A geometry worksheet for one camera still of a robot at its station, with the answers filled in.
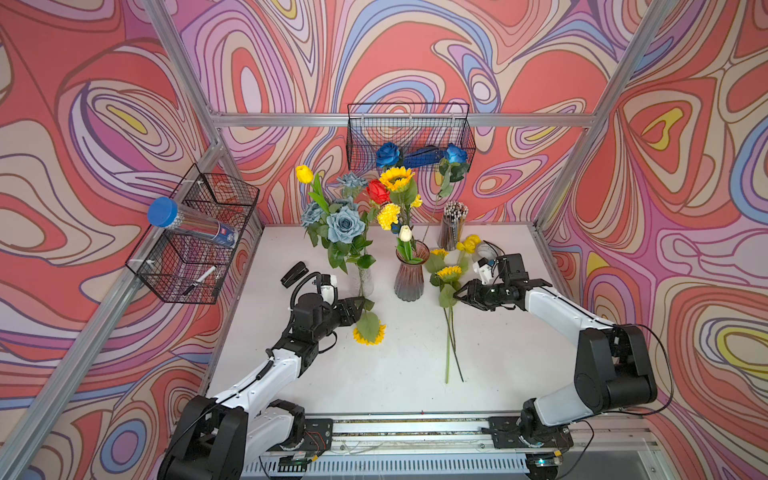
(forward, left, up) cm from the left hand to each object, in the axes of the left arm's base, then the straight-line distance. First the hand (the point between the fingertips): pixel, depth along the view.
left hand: (361, 301), depth 83 cm
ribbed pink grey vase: (+8, -14, -1) cm, 16 cm away
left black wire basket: (+1, +44, +14) cm, 46 cm away
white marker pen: (-1, +40, +12) cm, 41 cm away
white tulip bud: (+11, -12, +12) cm, 20 cm away
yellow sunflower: (-5, -2, -8) cm, 10 cm away
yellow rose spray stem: (+28, -36, -9) cm, 46 cm away
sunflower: (+13, -27, -8) cm, 31 cm away
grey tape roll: (+34, -46, -17) cm, 60 cm away
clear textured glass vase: (+12, 0, -7) cm, 13 cm away
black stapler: (+18, +24, -10) cm, 32 cm away
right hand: (+2, -29, -5) cm, 29 cm away
